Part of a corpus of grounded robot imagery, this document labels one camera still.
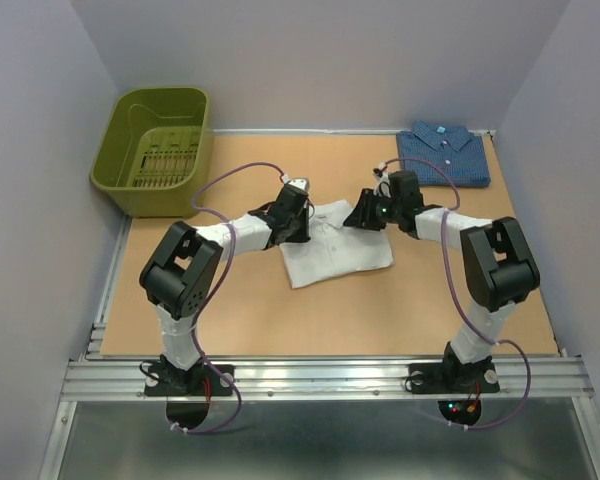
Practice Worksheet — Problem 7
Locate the folded blue checked shirt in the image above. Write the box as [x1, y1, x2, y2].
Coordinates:
[396, 120, 491, 189]

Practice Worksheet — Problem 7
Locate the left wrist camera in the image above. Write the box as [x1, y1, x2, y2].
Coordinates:
[280, 174, 310, 192]

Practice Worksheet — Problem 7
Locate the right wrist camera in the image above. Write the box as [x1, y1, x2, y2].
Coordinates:
[372, 162, 391, 198]

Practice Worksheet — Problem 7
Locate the aluminium mounting rail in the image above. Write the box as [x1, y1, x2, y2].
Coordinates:
[60, 356, 594, 402]

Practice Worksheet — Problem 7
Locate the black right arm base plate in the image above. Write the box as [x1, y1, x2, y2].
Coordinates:
[407, 361, 500, 396]

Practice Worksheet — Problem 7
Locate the green plastic laundry basket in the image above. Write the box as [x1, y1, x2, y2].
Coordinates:
[90, 87, 214, 218]

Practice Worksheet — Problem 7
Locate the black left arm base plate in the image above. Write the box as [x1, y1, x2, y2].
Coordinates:
[139, 361, 233, 398]

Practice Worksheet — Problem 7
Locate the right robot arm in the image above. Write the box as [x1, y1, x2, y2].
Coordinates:
[343, 166, 540, 390]

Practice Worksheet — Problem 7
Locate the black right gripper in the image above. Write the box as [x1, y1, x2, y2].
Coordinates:
[342, 187, 403, 230]

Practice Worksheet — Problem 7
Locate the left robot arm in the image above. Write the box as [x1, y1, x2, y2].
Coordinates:
[139, 178, 310, 394]

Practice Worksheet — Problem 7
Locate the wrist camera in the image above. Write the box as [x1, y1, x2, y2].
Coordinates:
[280, 174, 310, 192]
[372, 162, 391, 198]

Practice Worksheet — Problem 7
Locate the white long sleeve shirt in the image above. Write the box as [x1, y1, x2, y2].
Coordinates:
[280, 199, 394, 289]

